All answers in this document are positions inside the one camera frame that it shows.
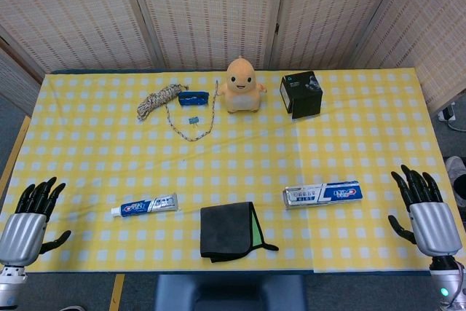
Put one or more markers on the grey shoe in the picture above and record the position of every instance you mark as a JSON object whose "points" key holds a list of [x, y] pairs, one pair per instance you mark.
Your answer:
{"points": [[457, 176]]}

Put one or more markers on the small teal binder clip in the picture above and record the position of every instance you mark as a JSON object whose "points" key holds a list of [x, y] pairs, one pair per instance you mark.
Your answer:
{"points": [[193, 120]]}

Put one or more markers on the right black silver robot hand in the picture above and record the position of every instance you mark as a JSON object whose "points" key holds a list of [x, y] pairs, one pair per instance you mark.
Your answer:
{"points": [[435, 227]]}

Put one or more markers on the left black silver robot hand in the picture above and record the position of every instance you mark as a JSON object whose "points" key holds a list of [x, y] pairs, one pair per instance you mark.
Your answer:
{"points": [[23, 232]]}

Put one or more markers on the black cardboard box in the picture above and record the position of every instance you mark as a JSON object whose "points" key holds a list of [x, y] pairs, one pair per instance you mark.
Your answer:
{"points": [[306, 101]]}

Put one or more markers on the silver blue toothpaste box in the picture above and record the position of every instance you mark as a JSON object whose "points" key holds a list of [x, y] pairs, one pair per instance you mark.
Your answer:
{"points": [[320, 195]]}

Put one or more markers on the orange plush toy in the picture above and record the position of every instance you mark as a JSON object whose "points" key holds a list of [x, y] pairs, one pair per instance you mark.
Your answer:
{"points": [[240, 89]]}

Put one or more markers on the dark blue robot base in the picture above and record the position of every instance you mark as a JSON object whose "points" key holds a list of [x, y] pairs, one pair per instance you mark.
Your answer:
{"points": [[229, 293]]}

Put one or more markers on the yellow white checked tablecloth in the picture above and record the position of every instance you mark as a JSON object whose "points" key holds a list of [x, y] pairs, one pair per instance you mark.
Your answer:
{"points": [[109, 150]]}

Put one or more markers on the woven folding screen panel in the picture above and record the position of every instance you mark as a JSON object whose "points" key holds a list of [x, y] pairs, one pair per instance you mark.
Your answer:
{"points": [[14, 81], [73, 16], [327, 16], [207, 16], [437, 34]]}

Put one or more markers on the white power strip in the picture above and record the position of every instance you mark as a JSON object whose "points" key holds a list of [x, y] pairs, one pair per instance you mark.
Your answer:
{"points": [[449, 112]]}

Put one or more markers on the blue plastic clip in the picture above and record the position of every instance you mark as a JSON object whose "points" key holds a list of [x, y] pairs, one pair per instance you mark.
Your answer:
{"points": [[193, 98]]}

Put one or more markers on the blue white toothpaste tube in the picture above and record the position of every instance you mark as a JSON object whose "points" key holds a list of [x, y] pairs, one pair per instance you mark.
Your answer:
{"points": [[145, 206]]}

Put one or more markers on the grey cloth with green lining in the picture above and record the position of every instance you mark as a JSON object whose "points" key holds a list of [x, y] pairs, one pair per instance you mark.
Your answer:
{"points": [[225, 231]]}

